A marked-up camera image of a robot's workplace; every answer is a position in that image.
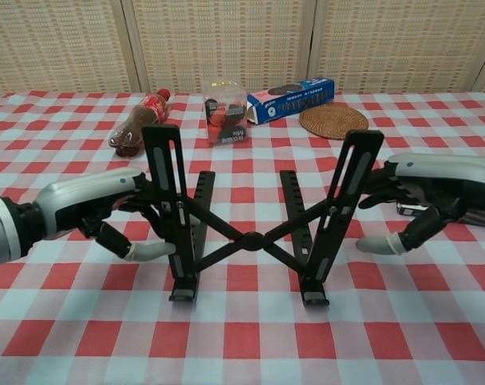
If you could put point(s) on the woven bamboo folding screen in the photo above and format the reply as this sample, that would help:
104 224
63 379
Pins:
226 40

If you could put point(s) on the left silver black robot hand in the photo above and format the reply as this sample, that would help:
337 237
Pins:
86 192

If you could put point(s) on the red white checkered tablecloth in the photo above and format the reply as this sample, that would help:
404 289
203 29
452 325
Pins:
106 341

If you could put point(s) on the clear plastic snack box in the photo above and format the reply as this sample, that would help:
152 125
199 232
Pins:
226 116

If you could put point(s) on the round woven rattan coaster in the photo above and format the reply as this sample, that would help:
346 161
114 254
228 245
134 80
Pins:
332 122

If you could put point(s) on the black folding laptop stand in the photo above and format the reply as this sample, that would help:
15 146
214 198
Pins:
253 240

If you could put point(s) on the blue Oreo cookie box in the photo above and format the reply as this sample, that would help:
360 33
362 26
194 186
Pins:
290 102

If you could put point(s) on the cola bottle with red label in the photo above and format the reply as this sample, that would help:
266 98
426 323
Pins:
140 118

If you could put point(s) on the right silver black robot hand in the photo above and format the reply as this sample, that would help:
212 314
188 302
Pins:
446 170

